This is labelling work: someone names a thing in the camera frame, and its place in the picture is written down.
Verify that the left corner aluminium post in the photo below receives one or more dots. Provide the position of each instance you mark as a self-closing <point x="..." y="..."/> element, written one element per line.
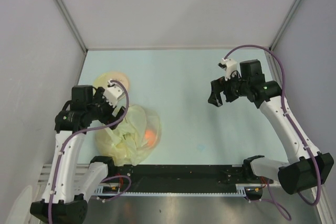
<point x="69" y="21"/>

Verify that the yellow-green plastic bag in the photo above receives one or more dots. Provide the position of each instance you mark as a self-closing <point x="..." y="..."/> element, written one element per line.
<point x="126" y="144"/>

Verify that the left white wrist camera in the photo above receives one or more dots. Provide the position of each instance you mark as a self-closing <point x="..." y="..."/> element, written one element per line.
<point x="114" y="92"/>

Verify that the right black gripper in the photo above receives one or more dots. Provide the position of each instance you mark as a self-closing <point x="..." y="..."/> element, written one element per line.
<point x="220" y="85"/>

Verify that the white slotted cable duct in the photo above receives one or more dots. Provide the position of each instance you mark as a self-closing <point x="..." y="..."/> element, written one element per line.
<point x="235" y="191"/>

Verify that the cream plate with branch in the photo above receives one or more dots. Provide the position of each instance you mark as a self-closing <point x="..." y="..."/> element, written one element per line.
<point x="102" y="80"/>

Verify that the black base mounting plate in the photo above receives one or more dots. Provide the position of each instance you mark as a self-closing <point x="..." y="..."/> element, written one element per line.
<point x="186" y="178"/>

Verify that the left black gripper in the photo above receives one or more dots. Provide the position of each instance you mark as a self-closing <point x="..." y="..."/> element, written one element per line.
<point x="98" y="97"/>

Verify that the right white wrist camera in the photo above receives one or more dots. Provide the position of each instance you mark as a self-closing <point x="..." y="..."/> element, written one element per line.
<point x="230" y="68"/>

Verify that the corner aluminium post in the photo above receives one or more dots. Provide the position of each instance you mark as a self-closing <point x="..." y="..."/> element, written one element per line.
<point x="69" y="21"/>
<point x="285" y="23"/>

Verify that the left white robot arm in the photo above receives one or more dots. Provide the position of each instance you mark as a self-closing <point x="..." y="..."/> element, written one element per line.
<point x="64" y="199"/>

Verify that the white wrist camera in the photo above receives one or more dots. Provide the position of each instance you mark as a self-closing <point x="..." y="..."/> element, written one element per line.
<point x="114" y="92"/>
<point x="230" y="68"/>

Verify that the right corner aluminium post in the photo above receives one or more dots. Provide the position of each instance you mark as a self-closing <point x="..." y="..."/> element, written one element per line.
<point x="285" y="23"/>

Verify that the orange fake fruit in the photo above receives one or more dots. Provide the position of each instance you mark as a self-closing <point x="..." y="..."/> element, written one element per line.
<point x="150" y="136"/>

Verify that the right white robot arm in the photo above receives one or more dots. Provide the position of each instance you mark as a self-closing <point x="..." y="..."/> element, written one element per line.
<point x="306" y="167"/>

